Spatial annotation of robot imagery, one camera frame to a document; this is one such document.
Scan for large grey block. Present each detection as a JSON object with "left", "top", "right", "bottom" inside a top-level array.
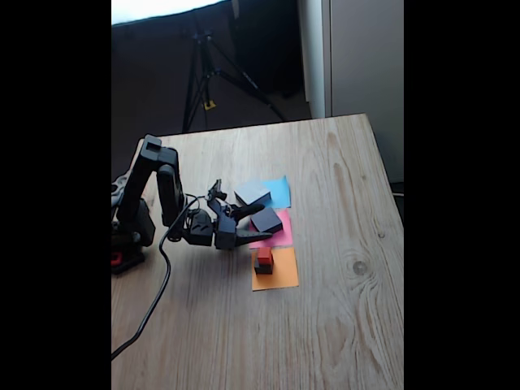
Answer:
[{"left": 233, "top": 179, "right": 272, "bottom": 208}]

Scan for medium dark block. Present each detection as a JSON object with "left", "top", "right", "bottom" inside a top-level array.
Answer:
[{"left": 249, "top": 208, "right": 284, "bottom": 235}]

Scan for blue paper sheet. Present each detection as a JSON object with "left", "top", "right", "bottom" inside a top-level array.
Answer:
[{"left": 259, "top": 175, "right": 293, "bottom": 210}]

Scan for pink paper sheet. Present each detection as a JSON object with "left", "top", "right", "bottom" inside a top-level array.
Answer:
[{"left": 248, "top": 209, "right": 294, "bottom": 249}]

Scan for orange paper sheet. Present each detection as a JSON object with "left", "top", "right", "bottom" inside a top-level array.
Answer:
[{"left": 250, "top": 246, "right": 300, "bottom": 293}]

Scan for tall black tripod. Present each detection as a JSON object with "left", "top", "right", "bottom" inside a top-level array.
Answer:
[{"left": 181, "top": 24, "right": 289, "bottom": 133}]

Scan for white cabinet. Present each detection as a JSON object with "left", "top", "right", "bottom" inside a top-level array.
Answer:
[{"left": 297, "top": 0, "right": 405, "bottom": 184}]

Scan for bright white light panel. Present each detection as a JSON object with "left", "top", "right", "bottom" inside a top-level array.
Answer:
[{"left": 111, "top": 0, "right": 228, "bottom": 26}]

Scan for small wrist camera board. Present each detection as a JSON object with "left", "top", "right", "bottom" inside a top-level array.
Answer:
[{"left": 206, "top": 178, "right": 228, "bottom": 203}]

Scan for black camera cable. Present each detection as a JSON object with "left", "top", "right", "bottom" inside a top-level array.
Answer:
[{"left": 111, "top": 194, "right": 206, "bottom": 362}]

